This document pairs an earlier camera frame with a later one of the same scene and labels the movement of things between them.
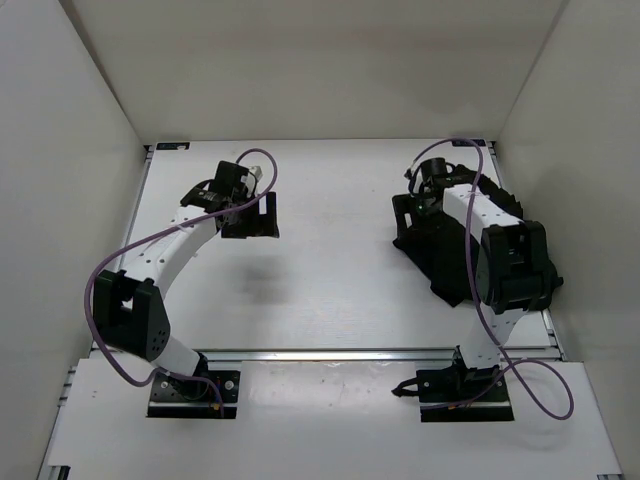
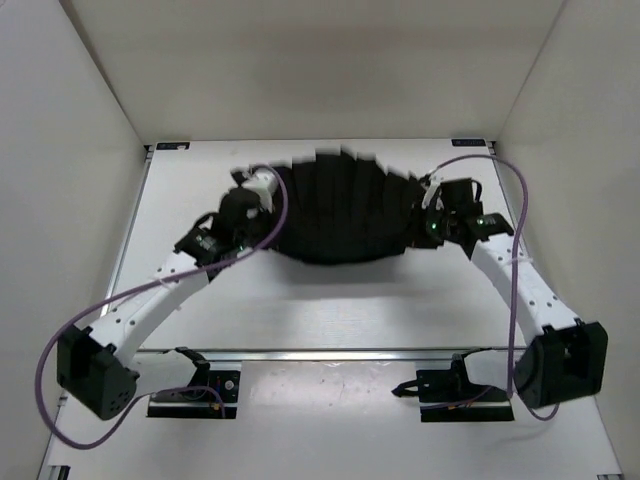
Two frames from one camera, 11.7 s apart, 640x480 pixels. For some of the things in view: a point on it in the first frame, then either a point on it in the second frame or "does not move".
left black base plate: (206, 394) does not move
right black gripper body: (422, 216) to (437, 226)
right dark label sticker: (467, 143) does not move
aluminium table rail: (365, 355) does not move
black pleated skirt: (442, 251) to (345, 210)
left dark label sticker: (172, 146) does not move
